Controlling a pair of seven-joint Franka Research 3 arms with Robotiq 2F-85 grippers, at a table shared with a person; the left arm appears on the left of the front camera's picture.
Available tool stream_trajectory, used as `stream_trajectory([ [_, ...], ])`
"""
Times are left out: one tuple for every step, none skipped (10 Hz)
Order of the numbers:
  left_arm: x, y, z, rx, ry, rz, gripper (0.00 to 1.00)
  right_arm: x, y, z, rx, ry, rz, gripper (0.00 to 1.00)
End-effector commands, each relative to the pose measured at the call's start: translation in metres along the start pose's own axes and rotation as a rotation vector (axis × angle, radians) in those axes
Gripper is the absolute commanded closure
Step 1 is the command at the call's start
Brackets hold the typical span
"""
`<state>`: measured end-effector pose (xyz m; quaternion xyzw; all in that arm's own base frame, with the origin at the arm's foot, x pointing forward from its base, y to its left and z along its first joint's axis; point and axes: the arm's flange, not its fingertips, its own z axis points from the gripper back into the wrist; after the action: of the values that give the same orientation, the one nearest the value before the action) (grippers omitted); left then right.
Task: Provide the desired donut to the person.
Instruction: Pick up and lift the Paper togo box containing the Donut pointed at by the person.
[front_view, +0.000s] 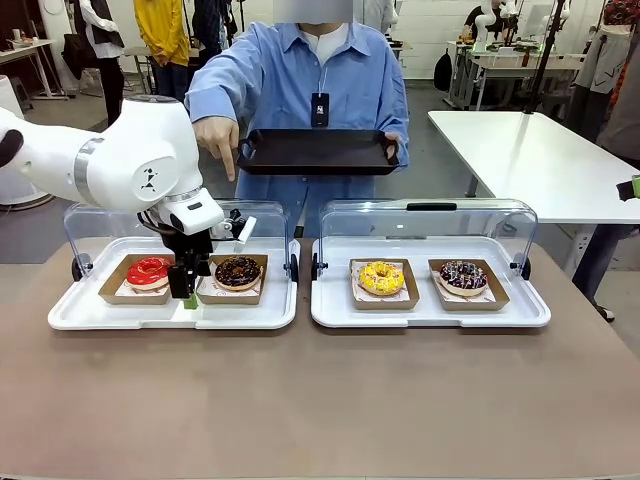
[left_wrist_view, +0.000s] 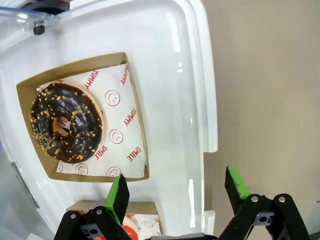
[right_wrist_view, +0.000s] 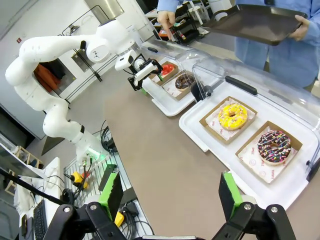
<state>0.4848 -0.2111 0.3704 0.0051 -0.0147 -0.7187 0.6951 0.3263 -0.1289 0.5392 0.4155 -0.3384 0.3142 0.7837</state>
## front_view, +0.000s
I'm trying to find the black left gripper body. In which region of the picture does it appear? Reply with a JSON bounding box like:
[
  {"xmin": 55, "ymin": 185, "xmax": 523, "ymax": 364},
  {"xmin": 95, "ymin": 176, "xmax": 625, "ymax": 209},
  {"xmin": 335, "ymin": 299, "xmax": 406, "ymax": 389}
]
[{"xmin": 158, "ymin": 225, "xmax": 214, "ymax": 269}]

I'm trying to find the chocolate sprinkle donut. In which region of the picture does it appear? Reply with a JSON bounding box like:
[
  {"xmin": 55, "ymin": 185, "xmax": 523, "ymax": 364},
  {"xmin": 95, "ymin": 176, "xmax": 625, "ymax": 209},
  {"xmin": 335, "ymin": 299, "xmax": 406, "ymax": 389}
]
[{"xmin": 213, "ymin": 255, "xmax": 263, "ymax": 293}]

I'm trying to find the white paper donut liner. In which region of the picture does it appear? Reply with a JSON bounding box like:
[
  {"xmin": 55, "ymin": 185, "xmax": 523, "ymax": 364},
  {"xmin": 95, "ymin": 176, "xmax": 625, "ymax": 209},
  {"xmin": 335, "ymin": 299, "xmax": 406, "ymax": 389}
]
[
  {"xmin": 114, "ymin": 277, "xmax": 171, "ymax": 297},
  {"xmin": 352, "ymin": 262, "xmax": 414, "ymax": 303},
  {"xmin": 199, "ymin": 269, "xmax": 265, "ymax": 297},
  {"xmin": 434, "ymin": 269, "xmax": 497, "ymax": 304}
]

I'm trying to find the black serving tray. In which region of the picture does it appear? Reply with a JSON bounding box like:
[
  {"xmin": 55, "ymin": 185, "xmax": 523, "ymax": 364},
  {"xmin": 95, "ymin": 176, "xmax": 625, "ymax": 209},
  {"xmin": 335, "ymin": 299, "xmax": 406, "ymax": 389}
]
[{"xmin": 236, "ymin": 128, "xmax": 401, "ymax": 177}]

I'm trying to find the yellow sprinkled donut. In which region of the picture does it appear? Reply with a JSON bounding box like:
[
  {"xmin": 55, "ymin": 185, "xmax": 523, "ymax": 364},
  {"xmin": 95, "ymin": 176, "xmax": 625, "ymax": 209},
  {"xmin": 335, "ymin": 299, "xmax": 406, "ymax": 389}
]
[{"xmin": 349, "ymin": 258, "xmax": 421, "ymax": 311}]

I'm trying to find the black shoulder bag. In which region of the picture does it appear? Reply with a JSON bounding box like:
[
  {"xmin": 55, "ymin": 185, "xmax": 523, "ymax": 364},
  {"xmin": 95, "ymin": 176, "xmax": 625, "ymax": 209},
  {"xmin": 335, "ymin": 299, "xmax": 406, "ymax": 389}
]
[{"xmin": 62, "ymin": 32, "xmax": 96, "ymax": 81}]

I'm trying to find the person's left forearm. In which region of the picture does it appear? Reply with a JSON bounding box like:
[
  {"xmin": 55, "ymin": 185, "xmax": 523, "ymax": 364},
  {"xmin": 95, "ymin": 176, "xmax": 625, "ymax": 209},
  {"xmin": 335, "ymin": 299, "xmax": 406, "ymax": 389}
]
[{"xmin": 377, "ymin": 97, "xmax": 411, "ymax": 169}]

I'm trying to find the person's right forearm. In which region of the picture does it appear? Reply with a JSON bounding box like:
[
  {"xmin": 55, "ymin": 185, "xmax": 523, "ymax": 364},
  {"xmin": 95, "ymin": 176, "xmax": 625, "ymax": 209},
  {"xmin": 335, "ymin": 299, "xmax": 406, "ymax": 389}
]
[{"xmin": 185, "ymin": 74, "xmax": 241, "ymax": 126}]

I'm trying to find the red glazed donut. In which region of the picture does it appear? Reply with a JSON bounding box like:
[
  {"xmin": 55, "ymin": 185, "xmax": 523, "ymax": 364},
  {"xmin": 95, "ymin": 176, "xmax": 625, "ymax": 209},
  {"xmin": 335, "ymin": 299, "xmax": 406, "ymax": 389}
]
[
  {"xmin": 125, "ymin": 256, "xmax": 175, "ymax": 294},
  {"xmin": 98, "ymin": 253, "xmax": 176, "ymax": 306}
]

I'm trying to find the yellow sprinkle donut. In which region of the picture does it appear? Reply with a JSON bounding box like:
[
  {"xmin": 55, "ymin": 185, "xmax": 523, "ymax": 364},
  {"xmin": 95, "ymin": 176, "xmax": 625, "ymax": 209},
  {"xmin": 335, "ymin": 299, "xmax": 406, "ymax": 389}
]
[{"xmin": 358, "ymin": 260, "xmax": 405, "ymax": 297}]

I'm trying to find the person in black vest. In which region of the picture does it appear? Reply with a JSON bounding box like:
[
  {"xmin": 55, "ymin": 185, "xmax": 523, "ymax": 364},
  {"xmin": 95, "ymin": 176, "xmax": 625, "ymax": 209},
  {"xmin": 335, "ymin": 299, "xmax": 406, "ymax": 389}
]
[{"xmin": 69, "ymin": 0, "xmax": 126, "ymax": 126}]

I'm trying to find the dark sprinkled donut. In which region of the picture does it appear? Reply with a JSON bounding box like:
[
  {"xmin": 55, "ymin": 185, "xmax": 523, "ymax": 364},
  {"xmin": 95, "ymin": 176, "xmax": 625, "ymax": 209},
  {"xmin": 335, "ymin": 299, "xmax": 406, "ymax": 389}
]
[{"xmin": 428, "ymin": 258, "xmax": 511, "ymax": 312}]

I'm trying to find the purple sprinkle donut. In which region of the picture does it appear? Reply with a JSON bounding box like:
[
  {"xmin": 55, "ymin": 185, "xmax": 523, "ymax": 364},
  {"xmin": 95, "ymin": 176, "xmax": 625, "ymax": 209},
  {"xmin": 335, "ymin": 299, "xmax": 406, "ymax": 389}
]
[{"xmin": 438, "ymin": 259, "xmax": 489, "ymax": 298}]

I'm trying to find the person in blue shirt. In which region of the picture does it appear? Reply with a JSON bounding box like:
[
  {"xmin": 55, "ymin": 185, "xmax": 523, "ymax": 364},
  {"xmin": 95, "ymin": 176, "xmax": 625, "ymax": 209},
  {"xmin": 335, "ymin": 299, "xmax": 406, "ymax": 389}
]
[{"xmin": 184, "ymin": 19, "xmax": 411, "ymax": 239}]

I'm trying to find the person in yellow top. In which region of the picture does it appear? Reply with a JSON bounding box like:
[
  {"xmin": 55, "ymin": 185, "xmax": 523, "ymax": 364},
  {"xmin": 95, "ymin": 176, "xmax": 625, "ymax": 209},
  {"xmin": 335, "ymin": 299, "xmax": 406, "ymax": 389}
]
[{"xmin": 133, "ymin": 0, "xmax": 191, "ymax": 104}]

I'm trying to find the person in dark plaid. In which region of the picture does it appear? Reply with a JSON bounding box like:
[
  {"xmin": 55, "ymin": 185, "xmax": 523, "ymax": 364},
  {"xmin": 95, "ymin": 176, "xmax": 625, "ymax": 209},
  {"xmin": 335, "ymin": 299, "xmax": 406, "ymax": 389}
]
[{"xmin": 192, "ymin": 0, "xmax": 236, "ymax": 51}]

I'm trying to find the person's right hand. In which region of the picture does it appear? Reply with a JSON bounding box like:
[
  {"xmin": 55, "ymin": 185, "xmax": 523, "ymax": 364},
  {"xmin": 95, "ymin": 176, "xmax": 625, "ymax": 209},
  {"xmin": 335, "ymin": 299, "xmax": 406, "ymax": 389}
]
[{"xmin": 192, "ymin": 118, "xmax": 241, "ymax": 182}]

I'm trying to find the person's left hand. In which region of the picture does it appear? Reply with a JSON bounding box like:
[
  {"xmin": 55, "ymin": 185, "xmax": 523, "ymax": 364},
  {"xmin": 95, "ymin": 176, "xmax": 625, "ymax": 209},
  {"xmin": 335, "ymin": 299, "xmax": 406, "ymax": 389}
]
[{"xmin": 382, "ymin": 130, "xmax": 405, "ymax": 164}]

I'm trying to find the white display tray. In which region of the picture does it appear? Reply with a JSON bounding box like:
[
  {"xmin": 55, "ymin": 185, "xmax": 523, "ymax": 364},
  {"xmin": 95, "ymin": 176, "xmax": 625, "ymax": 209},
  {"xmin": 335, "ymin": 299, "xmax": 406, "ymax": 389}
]
[
  {"xmin": 309, "ymin": 235, "xmax": 552, "ymax": 330},
  {"xmin": 47, "ymin": 235, "xmax": 301, "ymax": 331}
]

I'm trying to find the bystander in dark trousers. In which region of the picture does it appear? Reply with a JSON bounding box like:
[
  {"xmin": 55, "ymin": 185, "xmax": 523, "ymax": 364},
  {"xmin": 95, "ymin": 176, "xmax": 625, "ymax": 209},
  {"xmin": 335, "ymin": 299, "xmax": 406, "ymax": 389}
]
[{"xmin": 572, "ymin": 49, "xmax": 640, "ymax": 324}]

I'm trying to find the clear plastic tray lid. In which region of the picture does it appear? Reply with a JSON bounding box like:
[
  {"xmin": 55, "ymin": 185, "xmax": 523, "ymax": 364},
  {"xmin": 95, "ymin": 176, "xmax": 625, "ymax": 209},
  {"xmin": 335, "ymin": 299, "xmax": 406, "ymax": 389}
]
[
  {"xmin": 63, "ymin": 198, "xmax": 300, "ymax": 281},
  {"xmin": 313, "ymin": 198, "xmax": 539, "ymax": 281}
]

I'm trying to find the large white table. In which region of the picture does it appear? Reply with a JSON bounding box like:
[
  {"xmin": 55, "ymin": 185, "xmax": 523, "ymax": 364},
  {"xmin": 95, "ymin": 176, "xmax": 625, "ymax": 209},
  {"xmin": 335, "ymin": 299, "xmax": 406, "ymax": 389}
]
[{"xmin": 427, "ymin": 109, "xmax": 640, "ymax": 276}]

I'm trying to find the black stand pole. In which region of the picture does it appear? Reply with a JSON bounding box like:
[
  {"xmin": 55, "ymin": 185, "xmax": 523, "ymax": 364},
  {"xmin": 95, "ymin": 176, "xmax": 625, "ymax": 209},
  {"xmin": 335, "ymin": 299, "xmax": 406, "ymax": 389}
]
[{"xmin": 522, "ymin": 0, "xmax": 572, "ymax": 116}]

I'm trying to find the white background workbench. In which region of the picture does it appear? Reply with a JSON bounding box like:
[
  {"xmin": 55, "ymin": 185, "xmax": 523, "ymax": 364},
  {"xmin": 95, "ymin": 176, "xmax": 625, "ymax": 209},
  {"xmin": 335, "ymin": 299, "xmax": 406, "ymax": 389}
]
[{"xmin": 447, "ymin": 39, "xmax": 586, "ymax": 111}]

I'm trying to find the white round appliance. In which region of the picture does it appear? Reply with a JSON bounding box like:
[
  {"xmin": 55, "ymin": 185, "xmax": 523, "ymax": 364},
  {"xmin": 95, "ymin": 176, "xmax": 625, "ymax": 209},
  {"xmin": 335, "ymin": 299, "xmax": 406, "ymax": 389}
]
[{"xmin": 0, "ymin": 74, "xmax": 56, "ymax": 209}]

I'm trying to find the black name badge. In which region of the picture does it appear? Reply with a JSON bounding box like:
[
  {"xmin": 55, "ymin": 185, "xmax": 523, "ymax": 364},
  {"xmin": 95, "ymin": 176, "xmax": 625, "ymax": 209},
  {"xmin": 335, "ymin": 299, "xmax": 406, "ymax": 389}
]
[{"xmin": 310, "ymin": 92, "xmax": 330, "ymax": 129}]

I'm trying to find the black backpack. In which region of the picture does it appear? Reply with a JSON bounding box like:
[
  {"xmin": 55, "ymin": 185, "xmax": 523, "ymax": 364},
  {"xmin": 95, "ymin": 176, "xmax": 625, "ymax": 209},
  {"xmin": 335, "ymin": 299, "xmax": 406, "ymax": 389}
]
[{"xmin": 433, "ymin": 49, "xmax": 454, "ymax": 93}]

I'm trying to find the white background desk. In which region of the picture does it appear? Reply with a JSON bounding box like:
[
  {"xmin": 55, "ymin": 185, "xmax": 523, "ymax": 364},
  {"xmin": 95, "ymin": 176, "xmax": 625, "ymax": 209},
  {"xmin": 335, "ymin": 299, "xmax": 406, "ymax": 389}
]
[{"xmin": 0, "ymin": 38, "xmax": 69, "ymax": 101}]

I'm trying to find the thin black left gripper cable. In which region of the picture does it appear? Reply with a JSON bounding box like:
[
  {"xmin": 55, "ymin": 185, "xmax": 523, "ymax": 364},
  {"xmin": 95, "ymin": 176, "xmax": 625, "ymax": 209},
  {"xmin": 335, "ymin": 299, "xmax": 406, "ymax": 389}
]
[{"xmin": 137, "ymin": 208, "xmax": 176, "ymax": 239}]

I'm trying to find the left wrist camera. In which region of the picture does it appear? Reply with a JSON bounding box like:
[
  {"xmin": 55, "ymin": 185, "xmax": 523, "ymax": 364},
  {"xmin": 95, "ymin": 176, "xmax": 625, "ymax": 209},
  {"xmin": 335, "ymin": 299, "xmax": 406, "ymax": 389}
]
[{"xmin": 209, "ymin": 208, "xmax": 258, "ymax": 245}]

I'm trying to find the black left arm cable sleeve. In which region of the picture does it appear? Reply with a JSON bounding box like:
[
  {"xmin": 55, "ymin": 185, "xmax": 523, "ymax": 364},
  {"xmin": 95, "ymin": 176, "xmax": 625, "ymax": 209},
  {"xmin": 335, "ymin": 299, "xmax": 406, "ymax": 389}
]
[{"xmin": 0, "ymin": 128, "xmax": 25, "ymax": 170}]

